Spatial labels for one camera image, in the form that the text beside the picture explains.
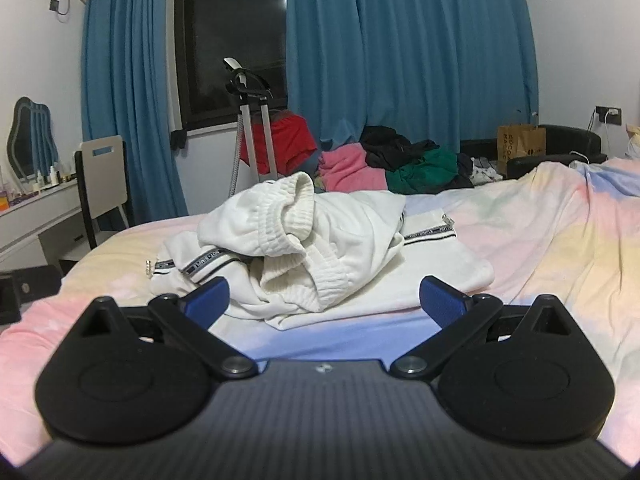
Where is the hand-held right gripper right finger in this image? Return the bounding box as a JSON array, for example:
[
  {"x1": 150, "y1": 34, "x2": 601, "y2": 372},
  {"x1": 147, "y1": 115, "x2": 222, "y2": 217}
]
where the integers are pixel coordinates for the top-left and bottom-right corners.
[{"x1": 390, "y1": 276, "x2": 588, "y2": 380}]

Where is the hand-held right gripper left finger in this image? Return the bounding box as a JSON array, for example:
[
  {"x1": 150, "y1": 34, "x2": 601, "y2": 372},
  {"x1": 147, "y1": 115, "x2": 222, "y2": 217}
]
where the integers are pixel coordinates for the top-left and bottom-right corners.
[{"x1": 60, "y1": 276, "x2": 259, "y2": 379}]

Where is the white garment with striped trim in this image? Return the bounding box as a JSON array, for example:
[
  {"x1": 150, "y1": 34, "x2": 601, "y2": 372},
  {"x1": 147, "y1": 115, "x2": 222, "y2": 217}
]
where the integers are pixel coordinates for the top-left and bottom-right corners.
[{"x1": 149, "y1": 171, "x2": 496, "y2": 332}]

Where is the pastel bed sheet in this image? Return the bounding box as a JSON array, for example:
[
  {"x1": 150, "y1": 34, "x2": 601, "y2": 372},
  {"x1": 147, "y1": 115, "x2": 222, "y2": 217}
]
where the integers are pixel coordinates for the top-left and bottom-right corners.
[{"x1": 0, "y1": 180, "x2": 640, "y2": 466}]

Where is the white spotted cloth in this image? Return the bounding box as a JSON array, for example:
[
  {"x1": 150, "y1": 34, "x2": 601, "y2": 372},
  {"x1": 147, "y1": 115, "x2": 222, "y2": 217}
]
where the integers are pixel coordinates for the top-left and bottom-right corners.
[{"x1": 470, "y1": 156, "x2": 504, "y2": 185}]

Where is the pink cloth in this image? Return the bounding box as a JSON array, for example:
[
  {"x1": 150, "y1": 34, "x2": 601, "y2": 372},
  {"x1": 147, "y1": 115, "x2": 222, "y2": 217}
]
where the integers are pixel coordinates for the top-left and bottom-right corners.
[{"x1": 317, "y1": 142, "x2": 392, "y2": 194}]

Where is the black cloth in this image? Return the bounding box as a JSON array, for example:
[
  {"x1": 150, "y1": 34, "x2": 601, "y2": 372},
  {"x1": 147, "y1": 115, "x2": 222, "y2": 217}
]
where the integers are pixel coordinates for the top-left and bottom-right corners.
[{"x1": 359, "y1": 125, "x2": 441, "y2": 171}]

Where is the white chair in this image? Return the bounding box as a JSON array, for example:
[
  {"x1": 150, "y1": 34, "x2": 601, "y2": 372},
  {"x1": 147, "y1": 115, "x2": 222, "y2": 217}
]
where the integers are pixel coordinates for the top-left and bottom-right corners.
[{"x1": 74, "y1": 135, "x2": 132, "y2": 249}]

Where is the brown paper bag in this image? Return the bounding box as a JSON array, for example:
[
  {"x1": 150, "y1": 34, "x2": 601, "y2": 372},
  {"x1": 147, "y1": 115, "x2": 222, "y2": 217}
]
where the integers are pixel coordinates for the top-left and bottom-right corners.
[{"x1": 496, "y1": 123, "x2": 547, "y2": 161}]

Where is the red cloth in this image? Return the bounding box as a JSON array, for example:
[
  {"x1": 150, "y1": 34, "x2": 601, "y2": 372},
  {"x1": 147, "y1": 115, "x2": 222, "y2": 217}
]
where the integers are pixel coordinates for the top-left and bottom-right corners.
[{"x1": 239, "y1": 114, "x2": 319, "y2": 174}]

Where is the white desk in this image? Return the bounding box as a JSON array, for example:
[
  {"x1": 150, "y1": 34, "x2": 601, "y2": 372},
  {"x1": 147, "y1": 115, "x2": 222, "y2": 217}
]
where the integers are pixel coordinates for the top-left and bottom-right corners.
[{"x1": 0, "y1": 177, "x2": 84, "y2": 272}]

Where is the row of cosmetic bottles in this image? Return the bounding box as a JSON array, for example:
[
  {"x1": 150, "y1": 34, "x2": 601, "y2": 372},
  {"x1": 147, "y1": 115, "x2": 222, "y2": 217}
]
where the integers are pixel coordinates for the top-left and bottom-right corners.
[{"x1": 31, "y1": 161, "x2": 77, "y2": 192}]

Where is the black sofa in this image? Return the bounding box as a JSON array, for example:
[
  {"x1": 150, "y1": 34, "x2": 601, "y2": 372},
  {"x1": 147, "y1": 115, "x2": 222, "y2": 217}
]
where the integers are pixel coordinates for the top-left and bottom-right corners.
[{"x1": 459, "y1": 124, "x2": 609, "y2": 181}]

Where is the wavy mirror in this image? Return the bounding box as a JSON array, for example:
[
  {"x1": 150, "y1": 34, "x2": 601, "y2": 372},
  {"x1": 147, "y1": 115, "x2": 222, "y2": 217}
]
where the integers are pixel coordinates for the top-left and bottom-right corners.
[{"x1": 6, "y1": 96, "x2": 60, "y2": 184}]

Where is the dark window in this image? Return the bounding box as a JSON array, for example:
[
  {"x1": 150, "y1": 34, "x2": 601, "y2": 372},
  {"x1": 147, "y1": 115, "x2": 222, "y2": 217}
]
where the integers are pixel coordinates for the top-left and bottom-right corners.
[{"x1": 172, "y1": 0, "x2": 291, "y2": 133}]

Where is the white charging cable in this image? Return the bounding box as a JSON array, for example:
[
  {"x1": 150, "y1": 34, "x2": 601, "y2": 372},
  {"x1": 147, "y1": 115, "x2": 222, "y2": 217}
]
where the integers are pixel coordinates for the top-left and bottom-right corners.
[{"x1": 567, "y1": 109, "x2": 617, "y2": 165}]

